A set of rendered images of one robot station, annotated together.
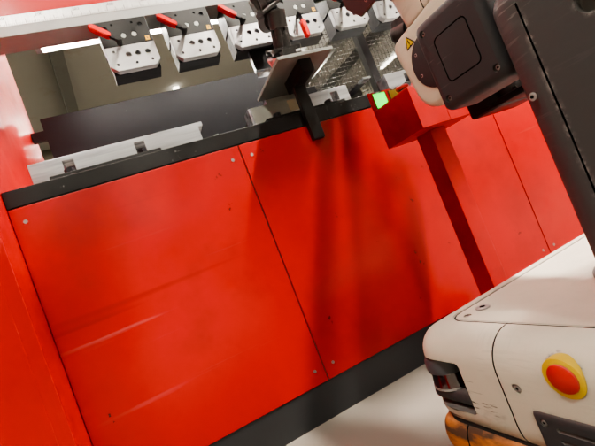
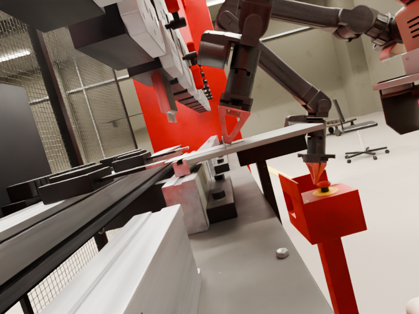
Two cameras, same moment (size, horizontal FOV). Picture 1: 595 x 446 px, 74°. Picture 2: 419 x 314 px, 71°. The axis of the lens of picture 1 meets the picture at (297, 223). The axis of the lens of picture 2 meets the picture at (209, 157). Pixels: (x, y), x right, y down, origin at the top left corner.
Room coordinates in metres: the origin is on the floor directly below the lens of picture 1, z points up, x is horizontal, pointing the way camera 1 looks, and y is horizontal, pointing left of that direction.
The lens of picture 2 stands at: (1.06, 0.46, 1.05)
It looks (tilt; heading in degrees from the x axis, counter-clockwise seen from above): 5 degrees down; 294
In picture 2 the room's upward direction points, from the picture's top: 15 degrees counter-clockwise
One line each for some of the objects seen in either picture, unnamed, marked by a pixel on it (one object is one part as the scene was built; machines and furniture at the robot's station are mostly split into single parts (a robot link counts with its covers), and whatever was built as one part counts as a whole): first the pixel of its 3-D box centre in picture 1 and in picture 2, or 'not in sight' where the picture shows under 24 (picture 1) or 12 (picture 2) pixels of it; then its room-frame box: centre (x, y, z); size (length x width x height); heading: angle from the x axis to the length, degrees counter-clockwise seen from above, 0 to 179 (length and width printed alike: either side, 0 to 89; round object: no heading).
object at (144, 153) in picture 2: (351, 90); (153, 154); (1.67, -0.42, 1.01); 0.26 x 0.12 x 0.05; 20
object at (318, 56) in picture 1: (291, 75); (249, 141); (1.24, -0.15, 1.00); 0.26 x 0.18 x 0.01; 20
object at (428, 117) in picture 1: (418, 103); (318, 199); (1.16, -0.46, 0.75); 0.20 x 0.16 x 0.18; 114
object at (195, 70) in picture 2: (302, 25); (193, 71); (1.37, -0.27, 1.20); 0.04 x 0.02 x 0.10; 20
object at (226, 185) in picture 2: (305, 115); (222, 194); (1.34, -0.16, 0.89); 0.30 x 0.05 x 0.03; 110
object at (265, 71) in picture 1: (266, 62); (167, 100); (1.38, -0.10, 1.13); 0.10 x 0.02 x 0.10; 110
